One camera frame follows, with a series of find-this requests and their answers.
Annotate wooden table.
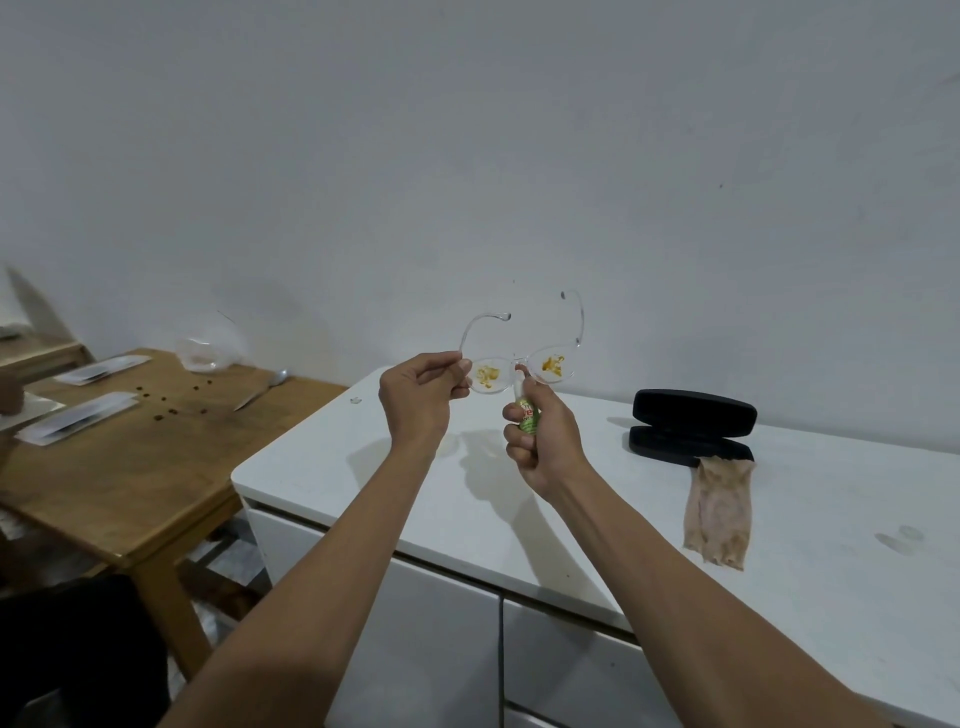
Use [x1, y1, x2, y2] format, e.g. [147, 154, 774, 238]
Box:
[0, 345, 351, 685]

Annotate scattered dark crumbs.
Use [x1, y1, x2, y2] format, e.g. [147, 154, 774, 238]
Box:
[133, 383, 216, 423]

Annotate person's right forearm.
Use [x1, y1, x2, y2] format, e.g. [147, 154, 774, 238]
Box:
[546, 457, 894, 728]

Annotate person's left forearm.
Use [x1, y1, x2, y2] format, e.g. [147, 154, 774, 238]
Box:
[159, 435, 453, 728]

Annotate metal spoon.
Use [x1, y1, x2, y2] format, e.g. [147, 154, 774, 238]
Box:
[231, 366, 291, 413]

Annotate person's left hand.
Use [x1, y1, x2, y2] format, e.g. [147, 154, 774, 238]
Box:
[378, 351, 474, 454]

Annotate beige cleaning cloth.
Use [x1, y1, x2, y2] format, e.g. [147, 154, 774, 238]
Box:
[681, 456, 756, 573]

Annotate clear frame eyeglasses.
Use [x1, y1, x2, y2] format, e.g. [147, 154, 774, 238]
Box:
[456, 288, 586, 396]

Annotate small green label spray bottle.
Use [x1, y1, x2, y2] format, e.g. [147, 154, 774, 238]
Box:
[510, 366, 541, 437]

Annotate person's right hand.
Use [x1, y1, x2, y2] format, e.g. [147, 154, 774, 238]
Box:
[502, 372, 591, 501]

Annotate white flat packet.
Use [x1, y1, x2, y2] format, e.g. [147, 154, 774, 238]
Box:
[14, 390, 142, 447]
[0, 389, 69, 433]
[53, 354, 154, 388]

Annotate black eyeglass case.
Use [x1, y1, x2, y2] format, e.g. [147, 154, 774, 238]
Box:
[627, 388, 759, 468]

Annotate white cabinet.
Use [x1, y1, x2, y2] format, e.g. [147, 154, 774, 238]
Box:
[230, 365, 960, 728]

